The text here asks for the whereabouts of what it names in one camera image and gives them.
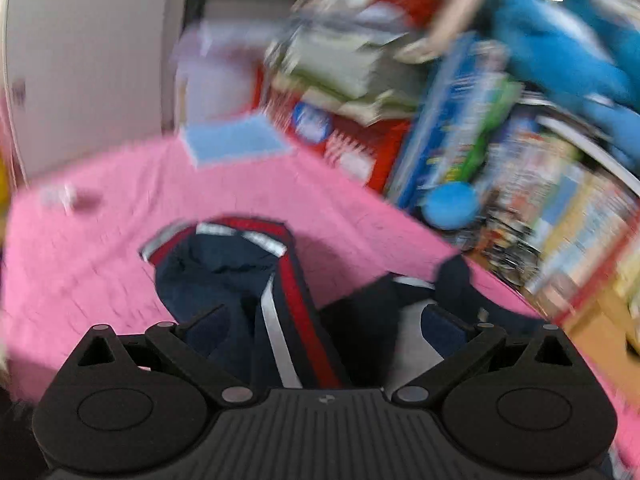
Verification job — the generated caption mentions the translucent plastic storage box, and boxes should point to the translucent plastic storage box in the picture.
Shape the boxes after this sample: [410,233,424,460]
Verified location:
[172,0,271,128]

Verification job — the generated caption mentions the black model bicycle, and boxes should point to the black model bicycle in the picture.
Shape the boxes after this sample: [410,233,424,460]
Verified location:
[470,220,541,273]

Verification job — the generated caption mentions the light blue flat packet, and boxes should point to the light blue flat packet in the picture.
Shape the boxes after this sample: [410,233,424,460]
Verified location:
[184,117,294,168]

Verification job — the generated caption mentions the small round blue plush toy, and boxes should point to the small round blue plush toy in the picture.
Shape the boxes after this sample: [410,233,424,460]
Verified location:
[425,182,478,231]

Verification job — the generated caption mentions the blue bear plush toy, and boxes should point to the blue bear plush toy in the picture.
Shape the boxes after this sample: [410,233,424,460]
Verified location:
[492,0,640,161]

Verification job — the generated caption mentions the stack of paper booklets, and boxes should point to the stack of paper booklets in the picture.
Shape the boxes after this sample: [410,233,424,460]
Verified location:
[270,25,416,126]

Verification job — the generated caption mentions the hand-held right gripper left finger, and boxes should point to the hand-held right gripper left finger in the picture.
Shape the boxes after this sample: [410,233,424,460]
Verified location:
[72,304,253,407]

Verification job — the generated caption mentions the red plastic crate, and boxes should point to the red plastic crate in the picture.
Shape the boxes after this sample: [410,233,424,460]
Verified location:
[252,60,416,191]

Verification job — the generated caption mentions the rows of colourful books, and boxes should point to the rows of colourful books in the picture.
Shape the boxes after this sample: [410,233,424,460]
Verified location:
[390,35,640,311]

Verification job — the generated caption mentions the navy white jacket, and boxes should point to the navy white jacket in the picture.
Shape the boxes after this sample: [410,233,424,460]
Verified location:
[140,217,551,391]

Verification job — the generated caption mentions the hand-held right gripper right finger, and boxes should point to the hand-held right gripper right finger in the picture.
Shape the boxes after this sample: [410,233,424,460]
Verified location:
[393,304,583,405]

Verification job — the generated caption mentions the pink blanket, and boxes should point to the pink blanket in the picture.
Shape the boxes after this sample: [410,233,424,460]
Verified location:
[0,135,640,480]

